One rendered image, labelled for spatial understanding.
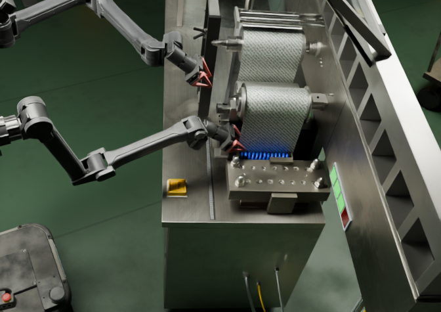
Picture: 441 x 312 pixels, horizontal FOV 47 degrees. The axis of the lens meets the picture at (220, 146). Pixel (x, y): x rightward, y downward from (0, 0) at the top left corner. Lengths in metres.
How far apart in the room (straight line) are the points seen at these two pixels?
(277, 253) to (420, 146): 1.03
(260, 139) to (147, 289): 1.20
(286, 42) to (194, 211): 0.76
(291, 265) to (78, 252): 1.23
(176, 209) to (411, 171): 0.99
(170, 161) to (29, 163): 1.43
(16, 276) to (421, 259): 1.89
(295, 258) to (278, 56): 0.89
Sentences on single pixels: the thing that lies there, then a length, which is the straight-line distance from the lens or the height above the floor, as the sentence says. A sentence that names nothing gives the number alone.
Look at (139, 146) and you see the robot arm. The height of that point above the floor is 1.19.
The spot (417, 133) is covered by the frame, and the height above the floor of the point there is 1.65.
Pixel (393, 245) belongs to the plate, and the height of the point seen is 1.42.
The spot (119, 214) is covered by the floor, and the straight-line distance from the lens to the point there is 3.10.
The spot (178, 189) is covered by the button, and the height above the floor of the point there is 0.92.
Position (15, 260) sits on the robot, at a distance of 2.72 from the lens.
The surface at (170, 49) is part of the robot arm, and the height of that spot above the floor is 1.48.
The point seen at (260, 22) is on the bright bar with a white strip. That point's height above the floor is 1.45.
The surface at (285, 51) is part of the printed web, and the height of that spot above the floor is 1.36.
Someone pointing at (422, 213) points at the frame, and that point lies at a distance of 1.34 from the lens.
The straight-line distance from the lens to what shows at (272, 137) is 2.03.
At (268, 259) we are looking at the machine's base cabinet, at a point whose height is 0.60.
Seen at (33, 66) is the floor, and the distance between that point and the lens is 4.09.
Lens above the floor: 2.57
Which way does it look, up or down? 48 degrees down
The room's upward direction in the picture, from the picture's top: 10 degrees clockwise
